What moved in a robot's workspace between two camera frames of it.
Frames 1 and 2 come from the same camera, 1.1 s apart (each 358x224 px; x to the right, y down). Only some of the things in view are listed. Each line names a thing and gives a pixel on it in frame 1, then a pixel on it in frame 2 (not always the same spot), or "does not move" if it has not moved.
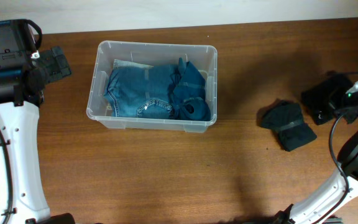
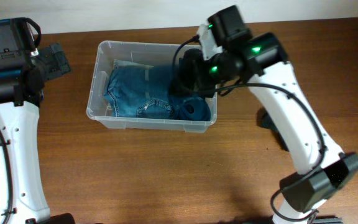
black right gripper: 349,116 to 212,83
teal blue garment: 186,91 does not move
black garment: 316,98 to 192,76
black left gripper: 56,61 does not move
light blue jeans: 127,64 does not move
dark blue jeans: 140,92 does not move
